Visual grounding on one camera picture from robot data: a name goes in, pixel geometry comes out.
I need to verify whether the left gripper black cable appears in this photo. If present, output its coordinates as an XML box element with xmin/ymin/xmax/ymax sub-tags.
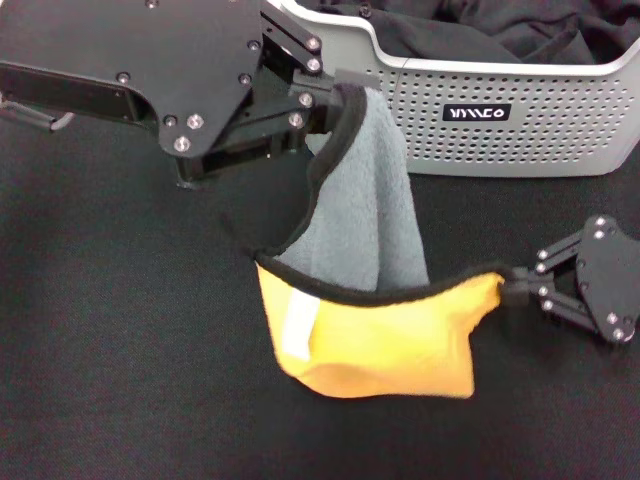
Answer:
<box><xmin>0</xmin><ymin>98</ymin><xmax>77</xmax><ymax>133</ymax></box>

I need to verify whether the grey perforated storage basket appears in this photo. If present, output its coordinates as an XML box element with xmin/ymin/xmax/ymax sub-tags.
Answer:
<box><xmin>279</xmin><ymin>0</ymin><xmax>640</xmax><ymax>178</ymax></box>

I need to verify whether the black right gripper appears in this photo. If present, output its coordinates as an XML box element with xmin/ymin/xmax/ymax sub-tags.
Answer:
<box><xmin>502</xmin><ymin>214</ymin><xmax>640</xmax><ymax>345</ymax></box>

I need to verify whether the yellow grey towel black trim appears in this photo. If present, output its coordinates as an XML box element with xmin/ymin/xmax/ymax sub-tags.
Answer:
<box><xmin>248</xmin><ymin>83</ymin><xmax>517</xmax><ymax>401</ymax></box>

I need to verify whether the black tablecloth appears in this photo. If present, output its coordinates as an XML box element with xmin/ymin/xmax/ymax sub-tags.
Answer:
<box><xmin>0</xmin><ymin>89</ymin><xmax>640</xmax><ymax>480</ymax></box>

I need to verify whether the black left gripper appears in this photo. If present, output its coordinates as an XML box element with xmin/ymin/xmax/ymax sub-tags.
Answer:
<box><xmin>0</xmin><ymin>0</ymin><xmax>381</xmax><ymax>190</ymax></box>

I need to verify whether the black crumpled cloth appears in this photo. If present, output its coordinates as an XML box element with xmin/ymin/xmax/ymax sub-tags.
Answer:
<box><xmin>319</xmin><ymin>0</ymin><xmax>640</xmax><ymax>65</ymax></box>

